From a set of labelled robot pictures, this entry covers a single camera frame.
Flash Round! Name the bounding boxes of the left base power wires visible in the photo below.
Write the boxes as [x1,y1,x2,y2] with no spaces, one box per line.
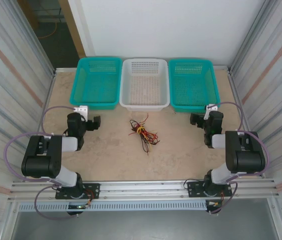
[84,188,99,207]

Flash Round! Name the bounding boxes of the base power wires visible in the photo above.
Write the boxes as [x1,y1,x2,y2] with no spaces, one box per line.
[207,193,228,208]
[84,188,99,207]

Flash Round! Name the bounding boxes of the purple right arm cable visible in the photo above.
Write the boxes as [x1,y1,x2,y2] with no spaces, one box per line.
[209,101,271,215]

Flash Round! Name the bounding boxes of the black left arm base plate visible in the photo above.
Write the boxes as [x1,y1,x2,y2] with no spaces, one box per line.
[55,183,101,200]

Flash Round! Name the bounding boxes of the wooden door frame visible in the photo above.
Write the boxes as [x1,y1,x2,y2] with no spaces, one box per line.
[58,0,86,58]

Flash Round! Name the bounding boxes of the white plastic basket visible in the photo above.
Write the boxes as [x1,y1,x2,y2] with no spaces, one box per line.
[119,58,171,113]

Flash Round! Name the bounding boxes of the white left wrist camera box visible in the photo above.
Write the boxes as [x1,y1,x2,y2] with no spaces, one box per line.
[73,105,89,118]

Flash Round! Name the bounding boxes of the orange floor cable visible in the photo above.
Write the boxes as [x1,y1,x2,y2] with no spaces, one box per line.
[37,21,60,40]

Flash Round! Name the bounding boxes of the wooden furniture piece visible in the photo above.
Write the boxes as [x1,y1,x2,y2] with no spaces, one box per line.
[17,0,41,30]

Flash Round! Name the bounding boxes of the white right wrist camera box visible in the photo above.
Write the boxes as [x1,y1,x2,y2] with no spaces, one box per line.
[204,103,219,120]

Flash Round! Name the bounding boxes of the right base power wires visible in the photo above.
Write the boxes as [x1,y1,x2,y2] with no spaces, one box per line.
[207,193,228,208]

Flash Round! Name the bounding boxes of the grey slotted cable duct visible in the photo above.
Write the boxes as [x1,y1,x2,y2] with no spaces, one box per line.
[17,201,208,212]

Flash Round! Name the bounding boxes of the teal plastic basket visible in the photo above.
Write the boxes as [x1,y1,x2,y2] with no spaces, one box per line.
[167,58,221,113]
[69,57,124,111]

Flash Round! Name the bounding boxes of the thin black cable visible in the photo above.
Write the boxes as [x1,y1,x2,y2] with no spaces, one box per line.
[129,119,143,132]
[140,129,159,151]
[137,132,151,156]

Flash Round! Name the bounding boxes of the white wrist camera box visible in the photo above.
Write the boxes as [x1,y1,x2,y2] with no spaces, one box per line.
[73,105,89,118]
[204,103,219,120]

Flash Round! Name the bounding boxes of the aluminium mounting rail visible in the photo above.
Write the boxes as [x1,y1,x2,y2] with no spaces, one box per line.
[8,178,278,203]

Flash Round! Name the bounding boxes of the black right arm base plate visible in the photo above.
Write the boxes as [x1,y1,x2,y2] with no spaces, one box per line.
[187,181,233,198]

